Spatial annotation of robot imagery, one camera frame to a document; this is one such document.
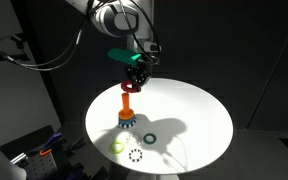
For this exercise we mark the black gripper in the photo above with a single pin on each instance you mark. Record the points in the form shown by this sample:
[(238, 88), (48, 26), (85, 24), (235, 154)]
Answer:
[(137, 70)]

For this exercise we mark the black perforated breadboard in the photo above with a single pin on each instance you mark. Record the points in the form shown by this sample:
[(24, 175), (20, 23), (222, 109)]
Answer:
[(39, 168)]

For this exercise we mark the white table pedestal base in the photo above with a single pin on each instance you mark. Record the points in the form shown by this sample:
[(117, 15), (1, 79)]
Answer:
[(150, 176)]

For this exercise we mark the silver metal cylinder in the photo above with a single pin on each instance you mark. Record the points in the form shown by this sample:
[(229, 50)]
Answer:
[(18, 158)]

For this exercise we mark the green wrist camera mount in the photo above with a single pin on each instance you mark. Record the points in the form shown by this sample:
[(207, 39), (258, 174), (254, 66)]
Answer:
[(124, 56)]

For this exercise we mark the black camera bracket arm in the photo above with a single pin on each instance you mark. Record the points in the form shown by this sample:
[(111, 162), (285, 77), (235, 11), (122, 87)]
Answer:
[(17, 56)]

